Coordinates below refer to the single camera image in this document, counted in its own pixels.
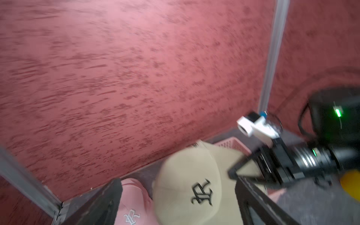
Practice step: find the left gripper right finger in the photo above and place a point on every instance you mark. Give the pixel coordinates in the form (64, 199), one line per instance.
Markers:
(255, 206)

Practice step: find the yellow pen cup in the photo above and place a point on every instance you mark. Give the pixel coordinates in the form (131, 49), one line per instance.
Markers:
(350, 182)

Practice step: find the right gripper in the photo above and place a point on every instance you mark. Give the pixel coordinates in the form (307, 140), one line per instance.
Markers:
(273, 166)

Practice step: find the pink plastic basket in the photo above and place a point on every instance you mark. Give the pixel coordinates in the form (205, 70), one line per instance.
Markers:
(236, 144)

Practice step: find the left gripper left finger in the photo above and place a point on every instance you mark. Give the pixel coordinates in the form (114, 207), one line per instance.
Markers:
(101, 209)

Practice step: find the pink baseball cap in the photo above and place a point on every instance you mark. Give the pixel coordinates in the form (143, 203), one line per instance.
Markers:
(136, 206)

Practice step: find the beige baseball cap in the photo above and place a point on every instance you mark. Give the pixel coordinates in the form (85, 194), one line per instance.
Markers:
(193, 187)

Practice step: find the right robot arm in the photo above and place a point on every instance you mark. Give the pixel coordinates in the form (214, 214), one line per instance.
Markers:
(331, 121)

